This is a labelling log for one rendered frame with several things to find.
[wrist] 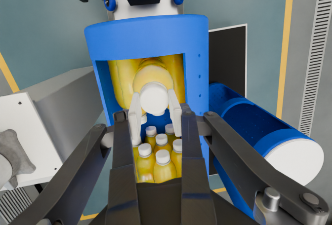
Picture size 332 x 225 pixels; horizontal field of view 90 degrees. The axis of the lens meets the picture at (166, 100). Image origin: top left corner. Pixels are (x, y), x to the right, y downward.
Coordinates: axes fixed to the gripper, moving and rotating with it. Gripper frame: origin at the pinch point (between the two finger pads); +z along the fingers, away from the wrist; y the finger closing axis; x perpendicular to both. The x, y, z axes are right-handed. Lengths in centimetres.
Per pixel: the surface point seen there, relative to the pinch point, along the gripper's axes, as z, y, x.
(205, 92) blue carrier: 18.1, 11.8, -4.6
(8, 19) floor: 135, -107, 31
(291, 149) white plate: 32, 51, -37
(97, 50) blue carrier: 16.1, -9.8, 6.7
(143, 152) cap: 23.3, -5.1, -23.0
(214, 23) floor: 136, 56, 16
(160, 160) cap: 18.8, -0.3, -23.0
